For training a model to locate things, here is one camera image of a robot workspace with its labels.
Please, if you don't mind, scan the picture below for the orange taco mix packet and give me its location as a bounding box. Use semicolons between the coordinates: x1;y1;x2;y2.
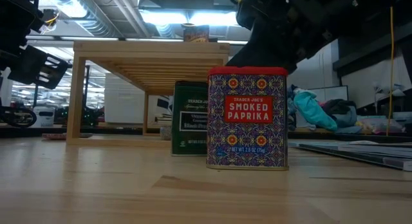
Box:
181;23;211;43

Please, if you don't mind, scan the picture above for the ceiling light panel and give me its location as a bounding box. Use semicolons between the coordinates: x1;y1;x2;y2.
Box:
140;10;241;27

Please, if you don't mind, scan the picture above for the grey monitor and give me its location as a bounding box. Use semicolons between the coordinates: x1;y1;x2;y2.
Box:
307;85;349;102

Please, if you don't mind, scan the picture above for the wooden slatted shelf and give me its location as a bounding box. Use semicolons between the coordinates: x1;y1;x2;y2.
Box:
66;40;231;148

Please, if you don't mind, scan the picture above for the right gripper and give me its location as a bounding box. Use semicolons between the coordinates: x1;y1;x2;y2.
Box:
225;0;326;74

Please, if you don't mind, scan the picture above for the pink and yellow cloth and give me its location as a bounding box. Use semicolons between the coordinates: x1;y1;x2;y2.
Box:
353;116;407;136

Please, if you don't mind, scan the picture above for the thick yellow cable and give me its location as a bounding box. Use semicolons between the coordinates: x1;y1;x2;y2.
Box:
388;5;395;137

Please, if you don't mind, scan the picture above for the round silver tin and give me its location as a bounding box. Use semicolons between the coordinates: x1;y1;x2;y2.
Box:
41;133;68;140

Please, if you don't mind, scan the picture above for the black cable loop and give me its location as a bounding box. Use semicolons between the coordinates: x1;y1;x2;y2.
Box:
0;104;38;129

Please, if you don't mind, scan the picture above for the teal cloth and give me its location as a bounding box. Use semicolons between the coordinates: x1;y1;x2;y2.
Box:
292;88;339;132

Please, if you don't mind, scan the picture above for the white floor device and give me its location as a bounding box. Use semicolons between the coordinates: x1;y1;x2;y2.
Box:
31;106;56;128

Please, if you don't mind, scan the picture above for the white desk ornament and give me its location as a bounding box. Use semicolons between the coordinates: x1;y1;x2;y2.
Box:
372;82;407;106

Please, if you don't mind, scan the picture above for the background robot rig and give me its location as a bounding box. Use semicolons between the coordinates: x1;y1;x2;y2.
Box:
54;103;106;127

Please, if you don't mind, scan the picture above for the stack of papers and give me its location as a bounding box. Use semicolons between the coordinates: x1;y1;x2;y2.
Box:
153;113;173;126

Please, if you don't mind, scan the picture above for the red-lidded smoked paprika tin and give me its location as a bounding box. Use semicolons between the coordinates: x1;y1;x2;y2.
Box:
205;66;290;171

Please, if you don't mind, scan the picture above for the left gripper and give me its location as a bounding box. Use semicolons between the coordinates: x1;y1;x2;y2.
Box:
0;0;70;90

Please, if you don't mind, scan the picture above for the Yellowstone picture book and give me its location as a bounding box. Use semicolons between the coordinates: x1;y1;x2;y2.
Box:
288;139;412;154
299;143;412;172

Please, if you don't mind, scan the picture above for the dark cloth pile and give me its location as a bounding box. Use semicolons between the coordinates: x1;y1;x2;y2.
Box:
318;99;358;130

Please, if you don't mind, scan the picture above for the green black pepper tin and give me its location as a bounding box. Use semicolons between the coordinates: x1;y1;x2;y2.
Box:
171;80;210;157

